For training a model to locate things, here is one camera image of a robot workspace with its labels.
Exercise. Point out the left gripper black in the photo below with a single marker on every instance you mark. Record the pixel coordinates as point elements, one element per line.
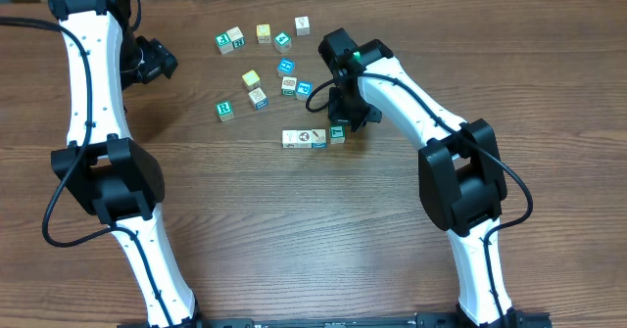
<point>159,61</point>

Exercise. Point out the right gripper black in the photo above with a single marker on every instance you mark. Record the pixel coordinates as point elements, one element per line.
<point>338,112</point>

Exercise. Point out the green seven block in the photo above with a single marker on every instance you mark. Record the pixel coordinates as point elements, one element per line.
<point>337,134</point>

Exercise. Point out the white feather block blue X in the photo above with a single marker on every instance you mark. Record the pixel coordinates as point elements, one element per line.
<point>319,138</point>

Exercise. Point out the white block brown picture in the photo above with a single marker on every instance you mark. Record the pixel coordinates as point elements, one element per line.
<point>304,138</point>

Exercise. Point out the blue top letter block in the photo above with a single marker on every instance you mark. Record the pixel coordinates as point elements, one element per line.
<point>289,138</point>

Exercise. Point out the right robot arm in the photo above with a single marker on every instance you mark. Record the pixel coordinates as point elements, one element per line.
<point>461,177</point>

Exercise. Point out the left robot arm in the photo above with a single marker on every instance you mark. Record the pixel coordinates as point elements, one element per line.
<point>105,170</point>

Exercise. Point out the blue P block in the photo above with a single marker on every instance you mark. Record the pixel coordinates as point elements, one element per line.
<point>303,90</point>

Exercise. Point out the white block red picture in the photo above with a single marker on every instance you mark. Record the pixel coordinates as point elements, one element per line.
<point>289,85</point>

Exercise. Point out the blue top block centre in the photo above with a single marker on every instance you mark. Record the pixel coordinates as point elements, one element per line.
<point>286,67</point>

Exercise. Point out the green letter block far left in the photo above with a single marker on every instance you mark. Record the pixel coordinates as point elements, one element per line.
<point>224,43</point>

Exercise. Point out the white block blue side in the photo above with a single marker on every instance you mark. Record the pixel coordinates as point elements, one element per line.
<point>258,98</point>

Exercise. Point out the green triangle block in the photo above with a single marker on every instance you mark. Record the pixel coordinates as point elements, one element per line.
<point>282,42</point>

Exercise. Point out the white block back right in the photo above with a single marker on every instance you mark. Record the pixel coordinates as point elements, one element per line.
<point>302,25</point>

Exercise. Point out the yellow top block front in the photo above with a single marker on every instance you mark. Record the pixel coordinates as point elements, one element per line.
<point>251,80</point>

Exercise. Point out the yellow block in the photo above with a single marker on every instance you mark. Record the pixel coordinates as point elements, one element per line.
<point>263,33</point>
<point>251,80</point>

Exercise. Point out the green R block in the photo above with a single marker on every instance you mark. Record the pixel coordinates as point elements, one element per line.
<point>224,111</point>

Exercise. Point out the white block green side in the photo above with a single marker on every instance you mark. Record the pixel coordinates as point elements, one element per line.
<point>236,37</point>

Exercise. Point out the yellow top block back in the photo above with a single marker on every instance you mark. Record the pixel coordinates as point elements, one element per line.
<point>263,33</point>

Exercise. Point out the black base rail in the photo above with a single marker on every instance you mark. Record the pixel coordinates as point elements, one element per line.
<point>515,319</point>

